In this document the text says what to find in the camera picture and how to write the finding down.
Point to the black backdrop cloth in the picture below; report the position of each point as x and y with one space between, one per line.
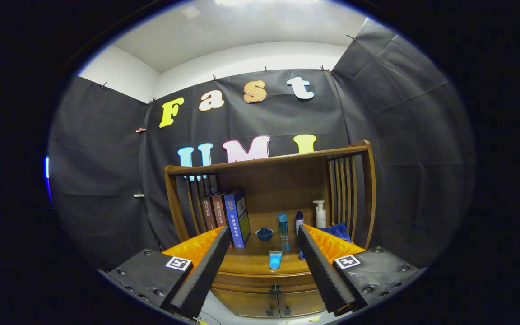
400 135

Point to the white bottle with dark cap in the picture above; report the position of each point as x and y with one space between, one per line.
299 221

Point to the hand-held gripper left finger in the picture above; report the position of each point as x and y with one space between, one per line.
203 275

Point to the wooden countertop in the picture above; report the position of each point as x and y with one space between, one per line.
253 261

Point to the blue folded towel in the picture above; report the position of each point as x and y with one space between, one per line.
339 232

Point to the wooden cabinet door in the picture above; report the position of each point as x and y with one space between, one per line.
303 302
246 304

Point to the wooden drawer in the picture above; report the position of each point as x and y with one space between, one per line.
251 282

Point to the white pump bottle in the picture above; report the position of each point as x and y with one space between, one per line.
320 216

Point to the dark blue lidded teacup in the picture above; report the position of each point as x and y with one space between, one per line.
264 234

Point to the reddish brown book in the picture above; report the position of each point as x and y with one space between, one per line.
219 210

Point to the light blue cosmetic tube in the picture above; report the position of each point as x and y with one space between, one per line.
275 261

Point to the wooden cabinet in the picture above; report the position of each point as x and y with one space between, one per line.
282 180

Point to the dark brown book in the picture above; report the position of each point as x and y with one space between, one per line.
208 214

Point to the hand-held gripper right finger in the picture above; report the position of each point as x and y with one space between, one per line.
325 275

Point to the blue book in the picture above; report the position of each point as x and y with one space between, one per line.
235 221

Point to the tall teal bottle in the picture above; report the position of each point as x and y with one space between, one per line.
283 225

